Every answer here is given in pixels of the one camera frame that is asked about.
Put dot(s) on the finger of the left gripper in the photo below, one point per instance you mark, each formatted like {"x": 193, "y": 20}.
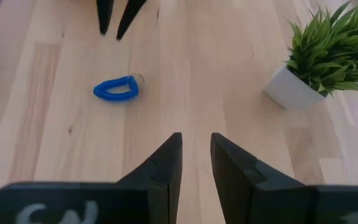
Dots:
{"x": 130, "y": 15}
{"x": 105, "y": 15}

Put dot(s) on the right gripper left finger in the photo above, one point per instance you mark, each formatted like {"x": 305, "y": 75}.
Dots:
{"x": 154, "y": 199}

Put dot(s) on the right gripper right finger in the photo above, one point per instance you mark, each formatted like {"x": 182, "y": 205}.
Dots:
{"x": 253, "y": 199}

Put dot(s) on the green plant in white pot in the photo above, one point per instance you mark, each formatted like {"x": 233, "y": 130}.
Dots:
{"x": 291, "y": 90}

